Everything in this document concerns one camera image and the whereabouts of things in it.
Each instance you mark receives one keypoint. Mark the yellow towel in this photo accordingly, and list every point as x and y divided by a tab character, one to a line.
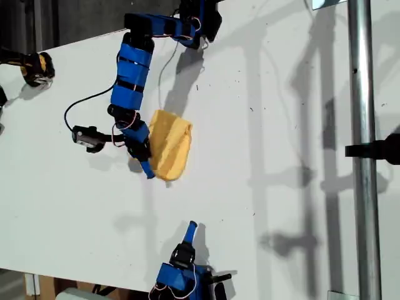
173	147

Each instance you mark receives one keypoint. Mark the white box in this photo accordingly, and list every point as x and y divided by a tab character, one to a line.
75	294

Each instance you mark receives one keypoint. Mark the black object at table edge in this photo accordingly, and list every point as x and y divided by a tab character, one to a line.
2	96

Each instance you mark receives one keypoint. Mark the white table leg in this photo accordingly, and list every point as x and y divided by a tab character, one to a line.
32	284

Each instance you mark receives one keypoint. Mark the black clamp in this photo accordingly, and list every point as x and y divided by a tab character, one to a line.
375	150

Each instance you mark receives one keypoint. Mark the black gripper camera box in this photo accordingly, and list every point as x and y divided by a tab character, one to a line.
87	139
220	286

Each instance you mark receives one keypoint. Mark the steel post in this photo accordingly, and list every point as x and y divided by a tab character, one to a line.
364	218

